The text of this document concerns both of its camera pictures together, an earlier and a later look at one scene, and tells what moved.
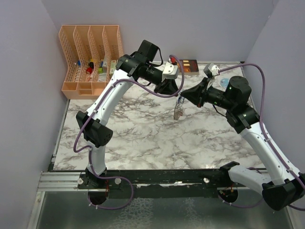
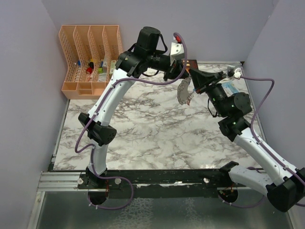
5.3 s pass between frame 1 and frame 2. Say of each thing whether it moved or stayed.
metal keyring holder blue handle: moved
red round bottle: stayed
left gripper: moved
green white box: stayed
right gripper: moved
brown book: stayed
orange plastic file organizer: stayed
